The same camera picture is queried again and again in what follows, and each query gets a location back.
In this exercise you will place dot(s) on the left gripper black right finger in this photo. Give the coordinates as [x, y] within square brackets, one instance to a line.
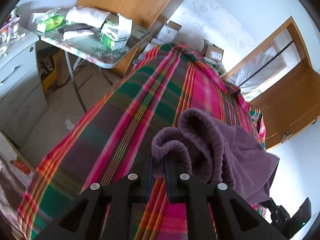
[214, 211]

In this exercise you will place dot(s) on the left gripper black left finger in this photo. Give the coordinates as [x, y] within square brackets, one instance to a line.
[103, 212]

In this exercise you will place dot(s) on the purple fleece pants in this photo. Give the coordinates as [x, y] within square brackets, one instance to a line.
[215, 152]

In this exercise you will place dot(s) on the folding table with printed top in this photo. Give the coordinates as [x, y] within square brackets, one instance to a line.
[88, 48]

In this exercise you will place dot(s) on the pink green plaid bedsheet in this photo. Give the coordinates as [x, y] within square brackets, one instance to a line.
[118, 130]

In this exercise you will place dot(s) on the white drawer cabinet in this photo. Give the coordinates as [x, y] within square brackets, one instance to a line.
[22, 98]

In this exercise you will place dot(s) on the wooden door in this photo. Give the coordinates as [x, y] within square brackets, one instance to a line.
[289, 101]

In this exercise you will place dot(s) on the brown cardboard box with label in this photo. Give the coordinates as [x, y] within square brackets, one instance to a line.
[211, 51]

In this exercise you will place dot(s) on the black vertical pole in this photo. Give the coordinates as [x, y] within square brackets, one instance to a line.
[263, 66]

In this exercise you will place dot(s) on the green white tissue box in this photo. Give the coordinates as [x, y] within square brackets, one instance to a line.
[116, 31]

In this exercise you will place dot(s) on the white open cardboard box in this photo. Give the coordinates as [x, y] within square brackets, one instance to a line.
[168, 32]

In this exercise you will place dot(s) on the green wet wipes pack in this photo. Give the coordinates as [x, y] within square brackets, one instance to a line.
[50, 20]

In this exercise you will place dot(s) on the white folded cloth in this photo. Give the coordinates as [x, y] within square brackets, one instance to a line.
[86, 15]

